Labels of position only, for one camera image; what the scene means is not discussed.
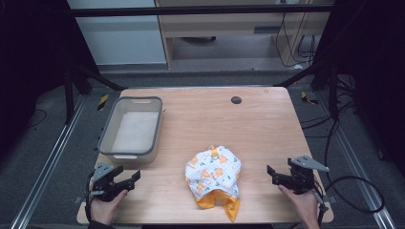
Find black looped gripper cable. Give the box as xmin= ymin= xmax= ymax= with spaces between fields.
xmin=313 ymin=117 xmax=386 ymax=215

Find light wooden desk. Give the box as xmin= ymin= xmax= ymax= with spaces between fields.
xmin=154 ymin=0 xmax=336 ymax=71

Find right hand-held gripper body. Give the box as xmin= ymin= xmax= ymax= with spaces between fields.
xmin=287 ymin=155 xmax=337 ymax=205

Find black hanging cables under desk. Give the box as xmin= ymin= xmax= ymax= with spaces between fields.
xmin=274 ymin=11 xmax=317 ymax=69

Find person's right hand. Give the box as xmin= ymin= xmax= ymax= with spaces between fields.
xmin=277 ymin=184 xmax=320 ymax=229

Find black horizontal metal bar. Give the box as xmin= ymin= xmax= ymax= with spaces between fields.
xmin=68 ymin=3 xmax=336 ymax=18

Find black metal stand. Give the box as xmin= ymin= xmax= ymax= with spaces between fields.
xmin=61 ymin=62 xmax=129 ymax=126
xmin=274 ymin=62 xmax=341 ymax=122

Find white basin with grey rim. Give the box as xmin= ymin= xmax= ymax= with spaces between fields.
xmin=96 ymin=95 xmax=164 ymax=166

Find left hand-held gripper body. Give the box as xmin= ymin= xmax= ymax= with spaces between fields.
xmin=73 ymin=161 xmax=130 ymax=205

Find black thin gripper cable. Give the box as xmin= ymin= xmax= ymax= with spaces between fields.
xmin=84 ymin=170 xmax=96 ymax=223

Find yellow black tape marker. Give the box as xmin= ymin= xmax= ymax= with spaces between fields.
xmin=96 ymin=94 xmax=110 ymax=112
xmin=300 ymin=91 xmax=319 ymax=106

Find person's left hand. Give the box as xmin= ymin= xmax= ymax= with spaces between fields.
xmin=89 ymin=188 xmax=129 ymax=226

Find white floral orange baby garment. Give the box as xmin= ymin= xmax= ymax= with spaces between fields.
xmin=184 ymin=144 xmax=243 ymax=223

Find thin black floor cable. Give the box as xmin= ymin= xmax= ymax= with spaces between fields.
xmin=26 ymin=108 xmax=48 ymax=129

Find white cabinet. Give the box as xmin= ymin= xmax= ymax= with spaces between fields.
xmin=66 ymin=0 xmax=168 ymax=67

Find black floor cables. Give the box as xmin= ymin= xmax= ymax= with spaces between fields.
xmin=300 ymin=75 xmax=359 ymax=139

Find aluminium floor rail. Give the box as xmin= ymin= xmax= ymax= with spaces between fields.
xmin=317 ymin=94 xmax=398 ymax=229
xmin=10 ymin=94 xmax=88 ymax=229

